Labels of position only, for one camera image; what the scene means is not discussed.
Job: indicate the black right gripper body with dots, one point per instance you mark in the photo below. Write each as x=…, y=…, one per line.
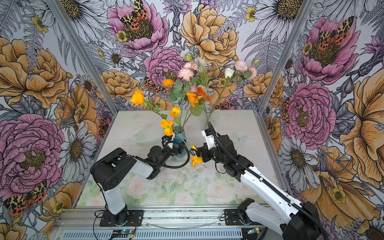
x=202, y=151

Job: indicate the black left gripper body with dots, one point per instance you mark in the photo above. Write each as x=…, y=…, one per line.
x=167, y=147

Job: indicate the teal cylindrical vase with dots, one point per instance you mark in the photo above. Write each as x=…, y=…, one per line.
x=180, y=138

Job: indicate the orange yellow ranunculus stem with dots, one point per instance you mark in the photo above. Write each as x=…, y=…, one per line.
x=168, y=126

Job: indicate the clear glass vase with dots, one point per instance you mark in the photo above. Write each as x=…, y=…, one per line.
x=207, y=114

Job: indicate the orange daisy flower stem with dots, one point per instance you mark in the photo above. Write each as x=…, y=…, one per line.
x=196, y=99

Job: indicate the small orange blossom stem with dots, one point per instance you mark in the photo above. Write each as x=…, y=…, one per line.
x=183, y=99

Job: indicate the pink rosebud stem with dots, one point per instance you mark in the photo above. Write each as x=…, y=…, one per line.
x=220, y=86

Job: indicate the pink white rose stem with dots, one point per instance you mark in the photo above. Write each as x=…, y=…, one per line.
x=182, y=94

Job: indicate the pink carnation flower stem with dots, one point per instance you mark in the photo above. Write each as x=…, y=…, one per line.
x=243, y=76

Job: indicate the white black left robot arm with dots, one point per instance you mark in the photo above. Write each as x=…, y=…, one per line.
x=109, y=172

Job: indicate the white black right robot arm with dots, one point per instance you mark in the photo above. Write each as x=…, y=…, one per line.
x=305, y=220

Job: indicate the green circuit board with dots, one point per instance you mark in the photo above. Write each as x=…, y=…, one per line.
x=124, y=234

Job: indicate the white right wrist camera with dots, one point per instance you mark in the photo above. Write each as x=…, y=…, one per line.
x=209, y=138

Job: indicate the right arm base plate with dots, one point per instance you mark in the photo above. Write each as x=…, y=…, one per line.
x=235, y=217

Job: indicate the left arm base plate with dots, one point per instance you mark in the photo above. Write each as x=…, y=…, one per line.
x=126, y=218

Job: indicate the aluminium front rail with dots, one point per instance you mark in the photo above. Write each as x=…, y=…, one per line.
x=176, y=217

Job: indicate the left aluminium corner post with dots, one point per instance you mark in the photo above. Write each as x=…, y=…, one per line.
x=76, y=42

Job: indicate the aluminium corner post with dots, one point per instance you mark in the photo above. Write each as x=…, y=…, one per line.
x=291, y=41
x=76, y=42

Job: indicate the right aluminium corner post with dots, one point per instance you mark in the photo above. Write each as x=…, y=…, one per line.
x=291, y=41

